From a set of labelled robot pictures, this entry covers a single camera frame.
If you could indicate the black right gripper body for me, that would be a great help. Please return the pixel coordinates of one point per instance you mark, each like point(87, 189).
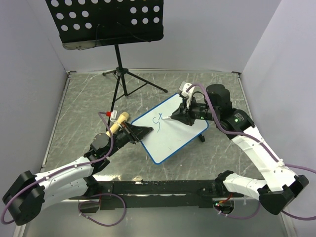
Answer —
point(200, 111)

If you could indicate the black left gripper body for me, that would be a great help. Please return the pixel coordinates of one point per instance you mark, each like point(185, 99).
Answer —
point(122, 137)

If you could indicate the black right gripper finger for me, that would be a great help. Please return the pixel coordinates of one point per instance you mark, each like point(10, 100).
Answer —
point(185, 120)
point(180, 113)

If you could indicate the white blue whiteboard marker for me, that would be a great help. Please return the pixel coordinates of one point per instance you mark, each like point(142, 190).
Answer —
point(167, 118)

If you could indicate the blue framed whiteboard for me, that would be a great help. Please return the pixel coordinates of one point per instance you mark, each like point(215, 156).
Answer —
point(168, 136)

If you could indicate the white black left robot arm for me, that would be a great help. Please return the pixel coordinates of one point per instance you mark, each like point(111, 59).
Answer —
point(31, 193)

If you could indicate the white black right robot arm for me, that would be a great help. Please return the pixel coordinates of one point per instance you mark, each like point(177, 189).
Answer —
point(280, 185)

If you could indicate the wooden microphone toy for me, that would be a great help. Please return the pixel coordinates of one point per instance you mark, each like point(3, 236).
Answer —
point(124, 116)

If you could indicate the black music stand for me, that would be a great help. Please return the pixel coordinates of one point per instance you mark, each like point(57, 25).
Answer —
point(87, 24)

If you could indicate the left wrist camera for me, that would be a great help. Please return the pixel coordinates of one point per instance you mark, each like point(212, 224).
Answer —
point(112, 115)

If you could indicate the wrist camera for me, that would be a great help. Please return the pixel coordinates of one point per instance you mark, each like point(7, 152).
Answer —
point(186, 93)
point(112, 115)

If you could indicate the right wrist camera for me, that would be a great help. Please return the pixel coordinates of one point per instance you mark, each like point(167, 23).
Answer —
point(186, 93)

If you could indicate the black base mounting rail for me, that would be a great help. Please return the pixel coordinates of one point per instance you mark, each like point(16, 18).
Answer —
point(178, 193)

